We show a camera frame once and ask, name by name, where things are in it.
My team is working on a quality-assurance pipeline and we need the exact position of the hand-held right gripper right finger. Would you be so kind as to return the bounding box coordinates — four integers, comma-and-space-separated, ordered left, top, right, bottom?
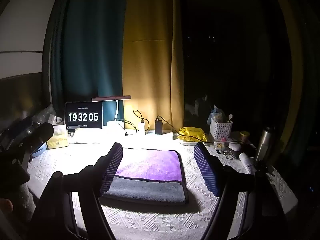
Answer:
194, 142, 288, 240

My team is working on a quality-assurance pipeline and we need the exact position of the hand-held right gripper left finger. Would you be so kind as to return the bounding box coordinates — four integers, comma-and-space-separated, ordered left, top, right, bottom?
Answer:
30, 142, 124, 240

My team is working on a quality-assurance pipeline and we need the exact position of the purple and grey towel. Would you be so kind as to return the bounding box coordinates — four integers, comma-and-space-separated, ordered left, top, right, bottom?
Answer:
101, 148, 190, 205

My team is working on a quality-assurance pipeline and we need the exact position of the person's left hand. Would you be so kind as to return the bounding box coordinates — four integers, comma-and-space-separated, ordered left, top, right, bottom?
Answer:
0, 198, 14, 214

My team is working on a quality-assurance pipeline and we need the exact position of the blue tape roll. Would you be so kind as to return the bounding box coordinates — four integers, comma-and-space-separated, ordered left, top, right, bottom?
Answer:
31, 142, 48, 157

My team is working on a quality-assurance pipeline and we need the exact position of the white tube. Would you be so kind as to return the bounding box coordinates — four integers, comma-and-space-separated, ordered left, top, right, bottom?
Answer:
238, 152, 256, 175

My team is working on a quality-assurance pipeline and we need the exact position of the yellow plastic packet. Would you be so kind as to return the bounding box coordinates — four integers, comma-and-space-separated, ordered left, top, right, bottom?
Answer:
178, 127, 208, 143

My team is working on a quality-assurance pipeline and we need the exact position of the yellow tissue pack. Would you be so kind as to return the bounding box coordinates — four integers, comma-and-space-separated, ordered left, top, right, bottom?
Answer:
46, 124, 70, 149

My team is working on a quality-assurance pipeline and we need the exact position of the white perforated storage basket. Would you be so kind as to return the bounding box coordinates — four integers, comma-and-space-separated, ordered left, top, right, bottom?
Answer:
209, 117, 233, 141

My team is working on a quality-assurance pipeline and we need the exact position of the clear plastic bag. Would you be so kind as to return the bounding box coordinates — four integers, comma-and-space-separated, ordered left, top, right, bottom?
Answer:
35, 104, 63, 125

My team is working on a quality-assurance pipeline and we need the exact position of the white desk lamp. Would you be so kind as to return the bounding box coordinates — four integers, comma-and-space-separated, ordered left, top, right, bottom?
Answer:
91, 95, 132, 133

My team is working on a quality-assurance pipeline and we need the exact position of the tablet clock display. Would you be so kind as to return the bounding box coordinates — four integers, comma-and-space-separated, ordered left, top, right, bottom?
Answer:
64, 102, 104, 130

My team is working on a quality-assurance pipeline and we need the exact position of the white textured tablecloth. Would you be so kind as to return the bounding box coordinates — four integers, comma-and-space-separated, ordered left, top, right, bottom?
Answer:
25, 127, 298, 233

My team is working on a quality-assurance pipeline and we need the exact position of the stainless steel thermos bottle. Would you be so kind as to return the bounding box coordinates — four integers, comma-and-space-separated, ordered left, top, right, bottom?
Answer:
254, 126, 275, 164

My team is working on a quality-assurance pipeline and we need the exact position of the yellow curtain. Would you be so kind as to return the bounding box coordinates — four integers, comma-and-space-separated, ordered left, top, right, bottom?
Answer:
122, 0, 187, 133

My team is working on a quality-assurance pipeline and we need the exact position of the teal curtain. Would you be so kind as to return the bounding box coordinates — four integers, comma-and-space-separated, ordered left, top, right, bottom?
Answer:
50, 0, 129, 125

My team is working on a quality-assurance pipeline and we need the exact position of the black charging cable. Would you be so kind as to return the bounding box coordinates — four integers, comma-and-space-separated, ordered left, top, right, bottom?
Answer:
133, 109, 150, 130

